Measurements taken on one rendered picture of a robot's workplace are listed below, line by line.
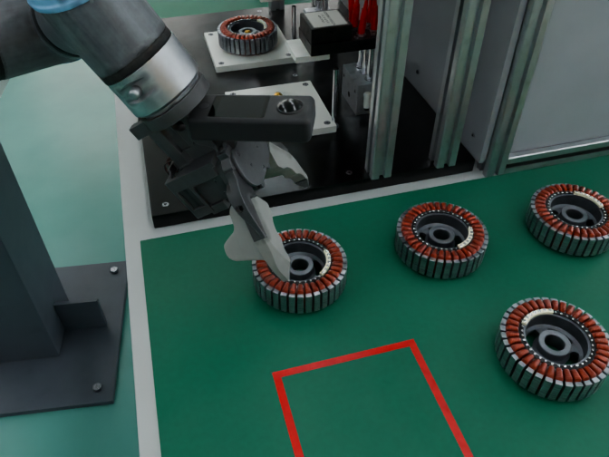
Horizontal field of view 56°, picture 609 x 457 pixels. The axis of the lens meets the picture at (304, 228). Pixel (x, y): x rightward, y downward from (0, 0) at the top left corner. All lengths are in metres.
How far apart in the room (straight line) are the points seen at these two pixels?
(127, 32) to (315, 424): 0.39
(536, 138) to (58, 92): 2.25
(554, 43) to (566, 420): 0.46
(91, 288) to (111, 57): 1.31
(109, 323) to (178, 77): 1.21
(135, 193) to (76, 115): 1.76
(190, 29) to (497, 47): 0.67
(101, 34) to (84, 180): 1.71
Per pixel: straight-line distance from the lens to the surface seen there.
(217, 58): 1.11
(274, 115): 0.53
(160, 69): 0.52
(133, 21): 0.51
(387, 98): 0.75
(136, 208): 0.83
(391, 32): 0.71
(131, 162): 0.92
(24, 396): 1.61
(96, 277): 1.80
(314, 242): 0.69
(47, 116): 2.64
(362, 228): 0.77
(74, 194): 2.15
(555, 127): 0.92
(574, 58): 0.87
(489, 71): 0.83
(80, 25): 0.51
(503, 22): 0.80
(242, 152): 0.56
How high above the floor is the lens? 1.27
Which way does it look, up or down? 43 degrees down
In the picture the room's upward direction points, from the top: straight up
